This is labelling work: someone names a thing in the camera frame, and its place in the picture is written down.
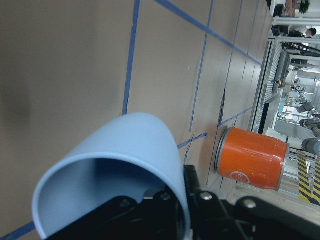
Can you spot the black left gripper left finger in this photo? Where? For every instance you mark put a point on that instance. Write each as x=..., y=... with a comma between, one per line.
x=157, y=217

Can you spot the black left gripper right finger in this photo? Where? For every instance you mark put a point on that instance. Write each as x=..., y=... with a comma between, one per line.
x=250, y=218

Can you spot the light blue plastic cup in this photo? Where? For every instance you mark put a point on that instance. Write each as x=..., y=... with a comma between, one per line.
x=128, y=156

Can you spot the orange metal can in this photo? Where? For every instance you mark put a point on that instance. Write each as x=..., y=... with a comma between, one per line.
x=251, y=158

